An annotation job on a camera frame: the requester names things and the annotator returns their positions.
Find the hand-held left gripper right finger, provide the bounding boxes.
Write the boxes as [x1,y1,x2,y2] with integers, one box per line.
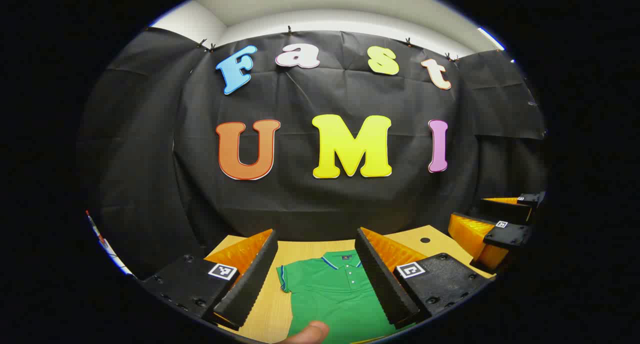
[354,227,493,330]

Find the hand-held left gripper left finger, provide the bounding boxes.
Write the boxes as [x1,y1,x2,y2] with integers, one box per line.
[141,228,279,331]

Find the green T-shirt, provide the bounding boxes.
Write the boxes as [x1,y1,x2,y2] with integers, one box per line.
[276,250,416,344]

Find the black backdrop cloth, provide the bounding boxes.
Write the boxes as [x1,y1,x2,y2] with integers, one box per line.
[77,26,548,280]

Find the white side table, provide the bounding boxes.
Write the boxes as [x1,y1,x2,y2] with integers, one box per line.
[85,210,133,277]

